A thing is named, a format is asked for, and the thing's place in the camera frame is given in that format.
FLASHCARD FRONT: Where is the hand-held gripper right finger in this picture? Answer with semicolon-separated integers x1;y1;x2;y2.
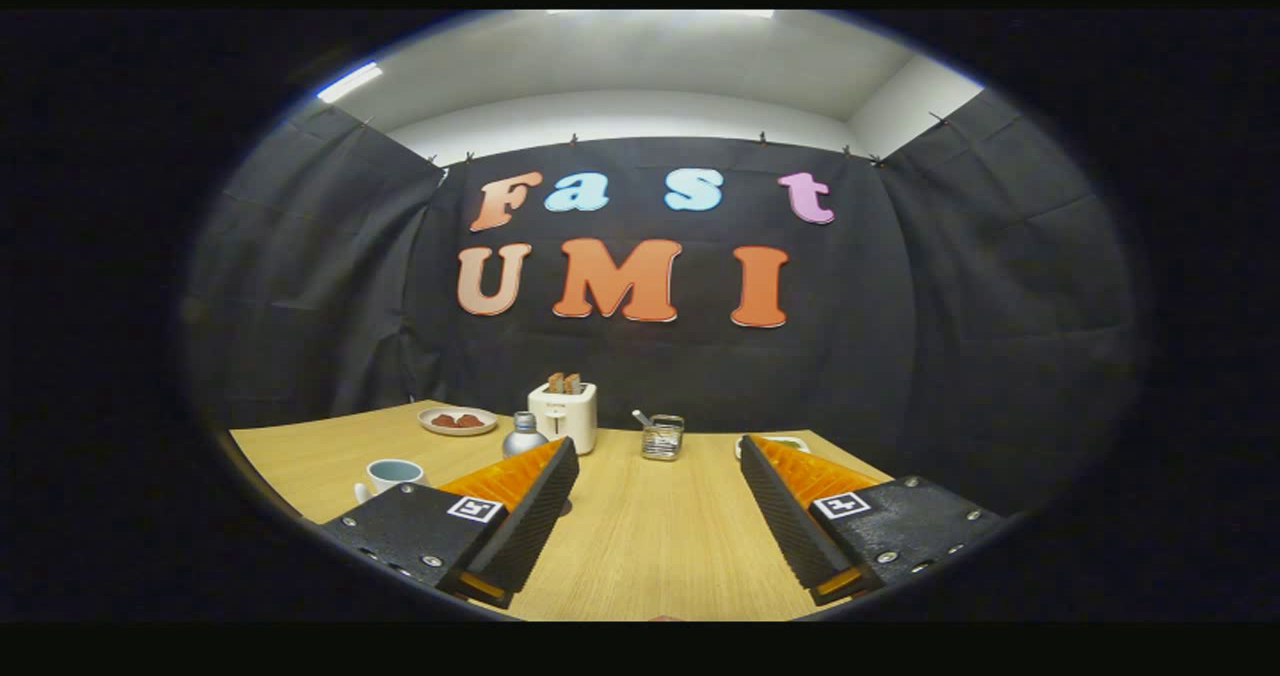
738;434;1006;608

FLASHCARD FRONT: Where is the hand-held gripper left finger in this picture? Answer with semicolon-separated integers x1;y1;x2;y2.
318;436;581;612

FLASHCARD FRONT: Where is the white plate with red food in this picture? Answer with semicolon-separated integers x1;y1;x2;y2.
417;406;499;437

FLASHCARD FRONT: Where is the wooden table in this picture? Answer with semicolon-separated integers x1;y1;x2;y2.
228;399;896;622

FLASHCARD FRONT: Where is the white toaster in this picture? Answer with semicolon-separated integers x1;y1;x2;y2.
527;381;599;455

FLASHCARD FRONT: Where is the white cup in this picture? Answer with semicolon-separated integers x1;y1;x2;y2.
354;458;431;505

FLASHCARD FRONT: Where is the striped ceiling light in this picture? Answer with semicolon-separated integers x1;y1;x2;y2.
317;61;384;104

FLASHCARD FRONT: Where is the white dish with dark food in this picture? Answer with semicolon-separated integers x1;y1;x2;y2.
735;434;811;460

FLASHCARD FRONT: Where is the silver juice bottle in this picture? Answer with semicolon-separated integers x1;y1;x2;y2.
501;411;549;460

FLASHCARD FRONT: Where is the wire mesh basket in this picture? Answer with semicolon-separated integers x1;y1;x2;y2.
640;414;686;462

